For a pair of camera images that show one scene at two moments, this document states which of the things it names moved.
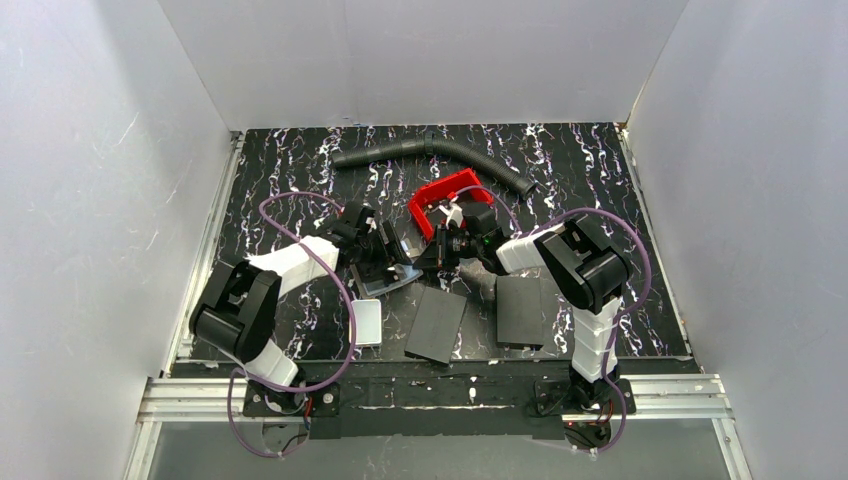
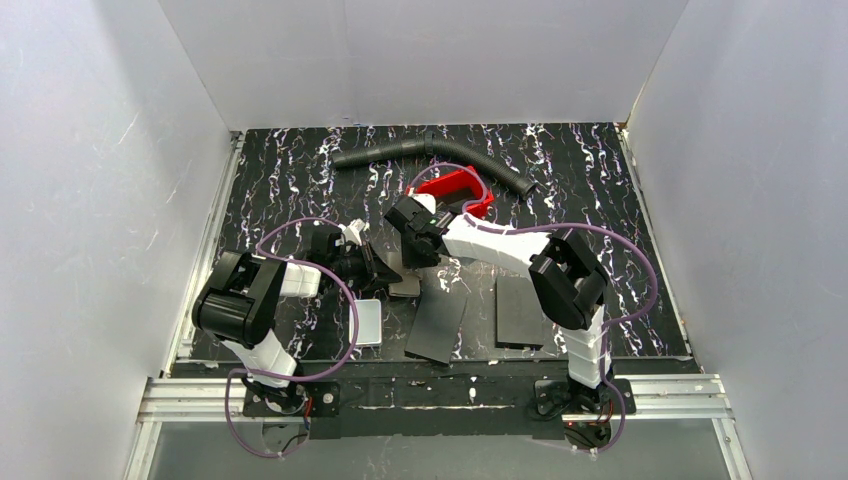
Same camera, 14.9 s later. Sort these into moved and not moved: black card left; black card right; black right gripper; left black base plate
Moved: black right gripper
Not moved: black card left; black card right; left black base plate
